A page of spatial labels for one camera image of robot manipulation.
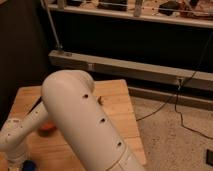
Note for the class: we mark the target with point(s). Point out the blue and white gripper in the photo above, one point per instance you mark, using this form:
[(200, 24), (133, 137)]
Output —
[(29, 166)]

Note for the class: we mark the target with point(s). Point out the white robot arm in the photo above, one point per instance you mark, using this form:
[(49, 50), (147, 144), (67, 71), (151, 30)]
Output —
[(67, 99)]

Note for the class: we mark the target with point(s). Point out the orange toy carrot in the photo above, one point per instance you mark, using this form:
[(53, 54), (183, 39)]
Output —
[(47, 127)]

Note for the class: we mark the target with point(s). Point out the thin metal pole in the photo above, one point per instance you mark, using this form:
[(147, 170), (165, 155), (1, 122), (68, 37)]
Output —
[(58, 45)]

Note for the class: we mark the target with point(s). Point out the black box on floor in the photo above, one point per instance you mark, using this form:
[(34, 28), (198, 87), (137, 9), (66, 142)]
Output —
[(209, 157)]

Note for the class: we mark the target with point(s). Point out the grey metal beam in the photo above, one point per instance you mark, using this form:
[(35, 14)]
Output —
[(136, 70)]

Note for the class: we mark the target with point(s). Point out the black device on shelf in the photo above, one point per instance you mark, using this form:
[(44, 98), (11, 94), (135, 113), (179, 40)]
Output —
[(169, 7)]

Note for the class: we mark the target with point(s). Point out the upper metal shelf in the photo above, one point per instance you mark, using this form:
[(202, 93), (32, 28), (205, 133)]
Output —
[(136, 14)]

